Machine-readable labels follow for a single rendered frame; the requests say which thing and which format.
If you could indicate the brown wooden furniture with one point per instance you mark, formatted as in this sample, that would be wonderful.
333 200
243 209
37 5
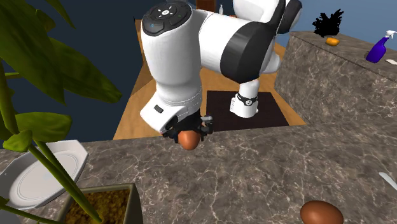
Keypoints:
205 4

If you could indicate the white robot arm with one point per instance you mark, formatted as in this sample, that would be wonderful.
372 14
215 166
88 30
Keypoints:
173 59

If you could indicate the brown egg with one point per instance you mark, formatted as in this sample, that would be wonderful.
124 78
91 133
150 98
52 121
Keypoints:
321 214
189 140

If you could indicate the green potted plant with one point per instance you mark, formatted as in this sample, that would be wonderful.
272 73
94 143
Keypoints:
37 62

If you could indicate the blue spray bottle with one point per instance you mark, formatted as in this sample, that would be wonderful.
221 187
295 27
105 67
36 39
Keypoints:
377 52

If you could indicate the white flat utensil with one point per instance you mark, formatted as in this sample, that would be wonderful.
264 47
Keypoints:
391 61

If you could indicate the white knife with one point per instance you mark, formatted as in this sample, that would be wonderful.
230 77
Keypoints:
389 180

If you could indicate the black bushy plant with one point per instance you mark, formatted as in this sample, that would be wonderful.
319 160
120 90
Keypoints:
328 23

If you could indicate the small white bottle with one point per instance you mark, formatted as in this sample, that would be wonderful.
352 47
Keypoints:
220 9

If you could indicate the dark robot stand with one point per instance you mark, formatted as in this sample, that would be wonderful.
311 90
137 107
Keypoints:
266 108

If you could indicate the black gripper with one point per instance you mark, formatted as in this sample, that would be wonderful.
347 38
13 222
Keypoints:
189 123

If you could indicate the white octagonal plate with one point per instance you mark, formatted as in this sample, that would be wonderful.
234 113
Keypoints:
40 180

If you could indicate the orange sponge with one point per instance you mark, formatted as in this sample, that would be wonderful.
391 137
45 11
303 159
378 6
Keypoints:
332 41

